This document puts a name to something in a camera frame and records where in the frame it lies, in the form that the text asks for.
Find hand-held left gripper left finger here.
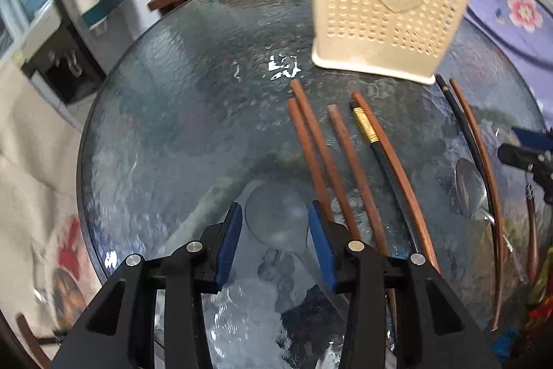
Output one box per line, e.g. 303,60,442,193
52,202,243,369

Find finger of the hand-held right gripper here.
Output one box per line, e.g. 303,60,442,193
497,127,553,205

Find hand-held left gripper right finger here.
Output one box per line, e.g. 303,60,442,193
308,200,497,369

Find brown wooden chopstick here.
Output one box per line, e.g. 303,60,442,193
290,79,363,242
525,185,541,283
327,104,400,348
449,77,507,331
287,98,335,223
351,91,441,275

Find translucent rice paddle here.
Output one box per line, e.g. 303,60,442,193
244,181,346,309

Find metal spoon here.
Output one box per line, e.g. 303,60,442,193
454,158,530,283

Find black chopstick with gold band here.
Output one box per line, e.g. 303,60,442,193
434,74,502,266
350,105,418,259

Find cream perforated utensil holder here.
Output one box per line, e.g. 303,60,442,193
304,0,484,85

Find purple floral cloth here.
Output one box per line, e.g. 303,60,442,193
463,0,553,110

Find colourful packets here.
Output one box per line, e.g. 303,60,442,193
495,265,553,363

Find beige cloth cover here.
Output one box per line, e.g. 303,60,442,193
0,62,104,309

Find water dispenser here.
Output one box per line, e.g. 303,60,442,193
19,0,109,107

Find teal roll holder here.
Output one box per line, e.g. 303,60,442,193
81,0,127,31

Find wooden chair frame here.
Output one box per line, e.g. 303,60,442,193
17,314,55,358

